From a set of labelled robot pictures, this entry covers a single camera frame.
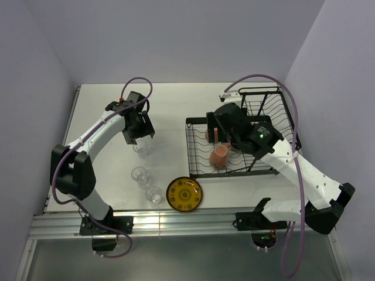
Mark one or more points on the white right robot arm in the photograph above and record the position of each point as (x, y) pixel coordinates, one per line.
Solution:
(322, 200)

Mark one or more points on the aluminium rail frame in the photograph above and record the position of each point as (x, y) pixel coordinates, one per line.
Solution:
(168, 245)

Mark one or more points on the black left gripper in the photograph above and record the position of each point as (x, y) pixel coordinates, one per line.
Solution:
(146, 129)

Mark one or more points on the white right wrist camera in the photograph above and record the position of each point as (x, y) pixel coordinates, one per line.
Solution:
(230, 96)

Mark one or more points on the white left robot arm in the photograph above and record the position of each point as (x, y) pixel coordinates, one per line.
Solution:
(71, 166)

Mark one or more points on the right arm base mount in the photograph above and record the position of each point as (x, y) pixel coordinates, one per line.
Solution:
(252, 221)

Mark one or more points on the yellow patterned plate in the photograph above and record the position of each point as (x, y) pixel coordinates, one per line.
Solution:
(184, 194)

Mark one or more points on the black wire dish rack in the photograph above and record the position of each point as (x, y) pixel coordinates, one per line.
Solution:
(253, 127)

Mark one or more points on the clear shot glass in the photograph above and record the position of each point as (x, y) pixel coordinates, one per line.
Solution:
(154, 195)
(141, 149)
(140, 176)

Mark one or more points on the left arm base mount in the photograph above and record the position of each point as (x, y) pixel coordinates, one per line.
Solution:
(105, 237)

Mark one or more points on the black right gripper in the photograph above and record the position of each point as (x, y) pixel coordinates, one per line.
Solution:
(211, 123)

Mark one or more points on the clear shot glass front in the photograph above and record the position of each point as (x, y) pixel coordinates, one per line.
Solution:
(154, 195)

